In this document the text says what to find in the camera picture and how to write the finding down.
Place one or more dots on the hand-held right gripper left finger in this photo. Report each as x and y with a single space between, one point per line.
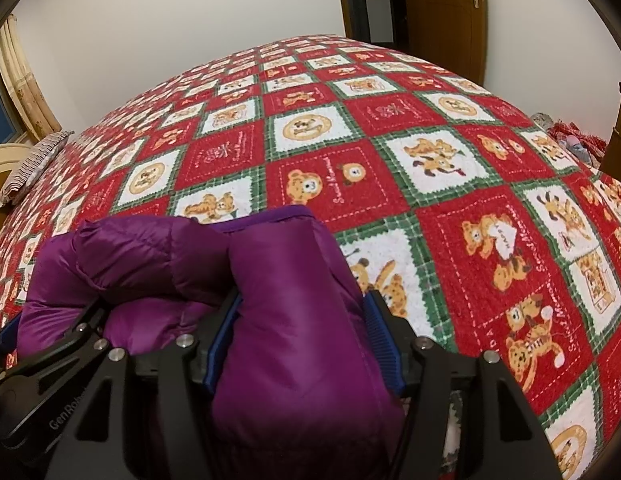
218 345

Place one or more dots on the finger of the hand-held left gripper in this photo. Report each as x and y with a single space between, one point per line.
85 330
3 335

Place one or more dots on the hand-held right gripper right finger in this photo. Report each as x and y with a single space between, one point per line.
381 340

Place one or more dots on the purple puffer jacket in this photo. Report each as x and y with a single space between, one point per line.
280 310

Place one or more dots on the red checked printed blanket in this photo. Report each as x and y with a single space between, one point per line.
390 170

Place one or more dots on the grey striped pillow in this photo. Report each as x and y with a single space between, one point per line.
33 165

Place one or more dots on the cream bed headboard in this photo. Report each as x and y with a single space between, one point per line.
5 157

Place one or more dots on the window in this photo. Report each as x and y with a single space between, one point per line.
3 115

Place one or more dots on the beige patterned curtain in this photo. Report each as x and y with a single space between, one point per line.
28 80

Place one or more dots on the pile of printed cloth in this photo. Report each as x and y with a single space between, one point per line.
570 140

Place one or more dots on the brown wooden door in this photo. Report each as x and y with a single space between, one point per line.
440 15

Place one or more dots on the dark wooden door frame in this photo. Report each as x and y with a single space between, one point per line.
353 0

